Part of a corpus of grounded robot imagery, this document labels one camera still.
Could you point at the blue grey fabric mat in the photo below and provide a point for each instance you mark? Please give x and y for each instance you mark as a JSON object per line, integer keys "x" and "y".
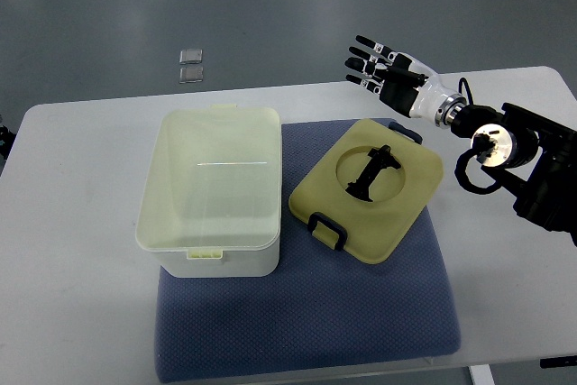
{"x": 318, "y": 308}

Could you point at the yellow box lid black handle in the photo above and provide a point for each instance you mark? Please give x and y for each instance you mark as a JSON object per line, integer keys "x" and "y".
{"x": 366, "y": 192}

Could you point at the white storage box base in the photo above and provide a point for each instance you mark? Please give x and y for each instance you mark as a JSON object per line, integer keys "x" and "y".
{"x": 211, "y": 204}

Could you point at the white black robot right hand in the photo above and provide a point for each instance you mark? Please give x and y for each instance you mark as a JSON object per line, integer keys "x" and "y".
{"x": 403, "y": 83}

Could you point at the black table bracket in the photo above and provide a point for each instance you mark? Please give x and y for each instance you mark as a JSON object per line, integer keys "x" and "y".
{"x": 558, "y": 362}

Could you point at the white table leg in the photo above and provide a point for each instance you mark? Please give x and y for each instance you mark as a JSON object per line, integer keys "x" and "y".
{"x": 481, "y": 375}

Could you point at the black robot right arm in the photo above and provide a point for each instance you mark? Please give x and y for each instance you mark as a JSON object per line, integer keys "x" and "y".
{"x": 532, "y": 157}

